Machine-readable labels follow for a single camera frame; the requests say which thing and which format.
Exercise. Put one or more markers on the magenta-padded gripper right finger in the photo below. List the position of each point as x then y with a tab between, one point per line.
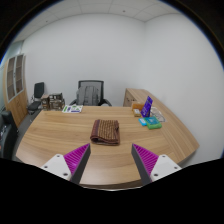
163	165

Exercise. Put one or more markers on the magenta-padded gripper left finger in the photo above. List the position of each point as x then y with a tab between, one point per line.
59	165

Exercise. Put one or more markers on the brown patterned towel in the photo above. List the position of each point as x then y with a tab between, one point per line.
106	131

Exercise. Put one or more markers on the green folded cloth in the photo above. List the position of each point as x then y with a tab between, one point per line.
156	126

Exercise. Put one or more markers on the teal flat packet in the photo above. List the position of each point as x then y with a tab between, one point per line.
151	120

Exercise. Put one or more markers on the blue wipes packet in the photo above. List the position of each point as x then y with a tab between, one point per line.
142	122

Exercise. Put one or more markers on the clear plastic container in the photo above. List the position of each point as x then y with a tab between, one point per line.
158	114

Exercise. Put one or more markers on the white printed leaflet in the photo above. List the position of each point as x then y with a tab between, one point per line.
72	108

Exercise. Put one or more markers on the small yellow box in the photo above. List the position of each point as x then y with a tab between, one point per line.
137	112

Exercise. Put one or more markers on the black armchair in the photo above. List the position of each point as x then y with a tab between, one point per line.
7	133

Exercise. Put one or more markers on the purple standing card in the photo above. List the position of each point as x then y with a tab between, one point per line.
146	106

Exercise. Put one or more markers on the brown cardboard box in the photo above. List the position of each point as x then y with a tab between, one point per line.
45	101

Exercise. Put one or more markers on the orange box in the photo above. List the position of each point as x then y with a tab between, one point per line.
136	105

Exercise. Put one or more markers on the wooden cabinet with glass doors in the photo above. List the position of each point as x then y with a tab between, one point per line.
18	103

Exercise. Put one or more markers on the grey backpack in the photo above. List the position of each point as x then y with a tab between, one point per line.
87	96

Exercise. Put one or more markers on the low wooden side cabinet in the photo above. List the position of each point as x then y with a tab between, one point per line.
131	96

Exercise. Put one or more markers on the small black visitor chair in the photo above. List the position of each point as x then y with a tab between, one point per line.
38	90

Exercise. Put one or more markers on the black mesh office chair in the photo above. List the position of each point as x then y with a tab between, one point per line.
101	87

